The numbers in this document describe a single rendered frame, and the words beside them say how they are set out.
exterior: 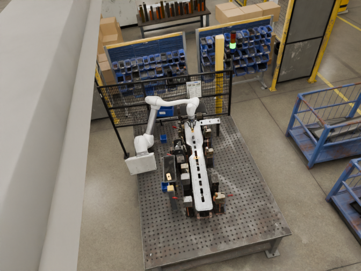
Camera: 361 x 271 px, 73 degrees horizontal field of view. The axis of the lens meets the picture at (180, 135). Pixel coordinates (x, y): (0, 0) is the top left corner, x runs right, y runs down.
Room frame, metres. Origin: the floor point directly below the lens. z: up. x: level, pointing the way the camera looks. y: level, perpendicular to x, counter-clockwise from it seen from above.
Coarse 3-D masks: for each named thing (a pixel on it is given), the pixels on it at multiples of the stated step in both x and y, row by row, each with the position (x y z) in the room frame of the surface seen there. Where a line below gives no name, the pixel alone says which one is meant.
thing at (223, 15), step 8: (216, 8) 5.84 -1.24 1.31; (224, 8) 5.65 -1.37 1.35; (232, 8) 5.58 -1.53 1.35; (240, 8) 5.52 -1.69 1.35; (248, 8) 5.45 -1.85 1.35; (256, 8) 5.39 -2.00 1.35; (264, 8) 5.33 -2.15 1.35; (272, 8) 5.27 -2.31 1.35; (216, 16) 5.83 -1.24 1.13; (224, 16) 5.35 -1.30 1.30; (232, 16) 5.16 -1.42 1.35; (240, 16) 5.18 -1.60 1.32; (248, 16) 5.21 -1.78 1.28; (256, 16) 5.23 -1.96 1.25; (272, 32) 5.42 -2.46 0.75; (272, 40) 5.29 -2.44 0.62; (272, 48) 5.30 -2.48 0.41
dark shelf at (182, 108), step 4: (200, 104) 2.89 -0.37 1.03; (204, 104) 2.88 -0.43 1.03; (176, 108) 2.88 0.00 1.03; (180, 108) 2.87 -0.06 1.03; (184, 108) 2.86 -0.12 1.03; (196, 108) 2.82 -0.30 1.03; (200, 108) 2.80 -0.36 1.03; (204, 108) 2.79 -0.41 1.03; (148, 112) 2.88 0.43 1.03; (176, 112) 2.79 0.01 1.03; (180, 112) 2.77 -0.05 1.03; (184, 112) 2.76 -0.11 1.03; (196, 112) 2.72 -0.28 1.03; (204, 112) 2.70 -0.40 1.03; (148, 116) 2.79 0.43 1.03; (164, 116) 2.74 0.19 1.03; (168, 116) 2.73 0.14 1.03; (172, 116) 2.71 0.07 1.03; (176, 116) 2.71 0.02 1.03; (184, 116) 2.70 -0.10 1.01
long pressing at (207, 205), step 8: (200, 128) 2.42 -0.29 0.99; (200, 136) 2.26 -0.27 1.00; (192, 144) 2.14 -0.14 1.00; (200, 144) 2.12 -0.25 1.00; (192, 152) 2.00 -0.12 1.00; (200, 152) 1.99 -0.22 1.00; (192, 160) 1.88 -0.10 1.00; (200, 160) 1.86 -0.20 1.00; (192, 168) 1.76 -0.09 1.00; (200, 168) 1.74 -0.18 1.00; (192, 176) 1.64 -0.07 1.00; (192, 184) 1.53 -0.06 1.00; (208, 184) 1.50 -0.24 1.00; (208, 192) 1.40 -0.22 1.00; (200, 200) 1.32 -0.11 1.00; (208, 200) 1.31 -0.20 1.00; (200, 208) 1.23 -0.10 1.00; (208, 208) 1.22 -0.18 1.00
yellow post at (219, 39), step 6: (216, 36) 3.02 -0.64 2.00; (222, 36) 2.99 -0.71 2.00; (216, 42) 2.95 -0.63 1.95; (222, 42) 2.94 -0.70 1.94; (216, 48) 2.95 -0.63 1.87; (222, 48) 2.94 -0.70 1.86; (216, 54) 2.95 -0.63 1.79; (222, 54) 2.94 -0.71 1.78; (216, 60) 2.95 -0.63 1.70; (222, 60) 2.95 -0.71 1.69; (216, 66) 2.95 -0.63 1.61; (222, 66) 2.94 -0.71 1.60; (216, 78) 2.94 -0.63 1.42; (222, 78) 2.94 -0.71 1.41; (222, 84) 2.94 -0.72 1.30; (216, 102) 2.94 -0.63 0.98; (216, 108) 2.94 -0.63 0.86
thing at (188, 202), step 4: (188, 196) 1.36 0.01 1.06; (184, 200) 1.32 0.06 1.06; (188, 200) 1.31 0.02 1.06; (184, 204) 1.30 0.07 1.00; (188, 204) 1.30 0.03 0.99; (188, 208) 1.30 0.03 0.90; (188, 212) 1.30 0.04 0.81; (192, 212) 1.29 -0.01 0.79; (188, 216) 1.30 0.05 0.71; (192, 216) 1.29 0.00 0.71
